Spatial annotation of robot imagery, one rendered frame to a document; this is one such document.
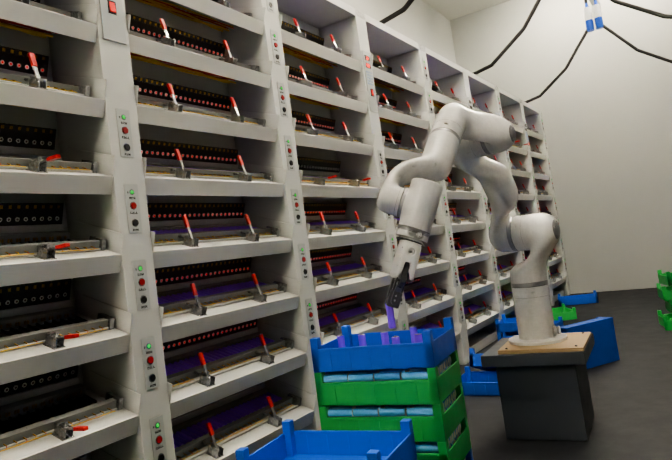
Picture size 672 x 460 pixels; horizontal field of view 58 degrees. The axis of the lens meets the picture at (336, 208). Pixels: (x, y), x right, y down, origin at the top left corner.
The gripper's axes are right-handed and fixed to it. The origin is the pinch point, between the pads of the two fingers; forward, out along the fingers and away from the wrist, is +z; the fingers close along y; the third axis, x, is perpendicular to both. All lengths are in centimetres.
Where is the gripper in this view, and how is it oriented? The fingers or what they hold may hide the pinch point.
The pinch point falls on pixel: (393, 298)
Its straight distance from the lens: 156.1
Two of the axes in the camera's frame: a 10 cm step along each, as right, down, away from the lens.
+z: -3.0, 9.5, -1.1
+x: -9.5, -3.0, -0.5
